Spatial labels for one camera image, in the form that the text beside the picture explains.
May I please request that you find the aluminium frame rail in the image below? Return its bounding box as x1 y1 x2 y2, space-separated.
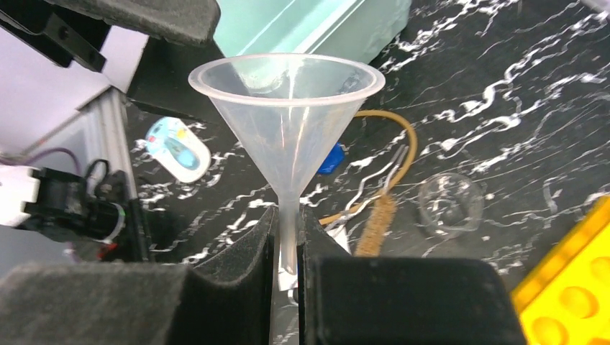
22 88 137 199

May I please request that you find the clear plastic funnel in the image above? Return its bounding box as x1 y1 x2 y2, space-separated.
188 52 386 273

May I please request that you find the brown rubber tubing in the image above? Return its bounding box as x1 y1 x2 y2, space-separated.
319 110 417 228

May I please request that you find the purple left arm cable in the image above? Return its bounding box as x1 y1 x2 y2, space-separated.
0 147 82 177

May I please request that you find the brown test tube brush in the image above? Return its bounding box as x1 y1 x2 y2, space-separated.
354 193 397 257

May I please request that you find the clear glass beaker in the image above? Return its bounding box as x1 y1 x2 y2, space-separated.
417 172 484 239

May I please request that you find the packaged blue pipette bulb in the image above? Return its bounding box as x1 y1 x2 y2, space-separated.
145 116 211 183

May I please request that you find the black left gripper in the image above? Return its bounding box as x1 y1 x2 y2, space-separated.
1 1 221 73

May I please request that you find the teal plastic bin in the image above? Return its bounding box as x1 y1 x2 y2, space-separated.
214 0 411 63

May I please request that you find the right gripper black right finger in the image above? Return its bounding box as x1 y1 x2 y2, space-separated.
297 207 526 344

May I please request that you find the white packet with clips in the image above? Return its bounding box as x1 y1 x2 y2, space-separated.
278 225 352 291

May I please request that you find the yellow test tube rack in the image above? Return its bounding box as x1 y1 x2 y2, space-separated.
511 196 609 345

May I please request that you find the blue round cap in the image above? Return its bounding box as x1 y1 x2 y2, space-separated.
317 143 345 175

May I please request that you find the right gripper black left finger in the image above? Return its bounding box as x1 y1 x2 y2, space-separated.
1 206 278 344

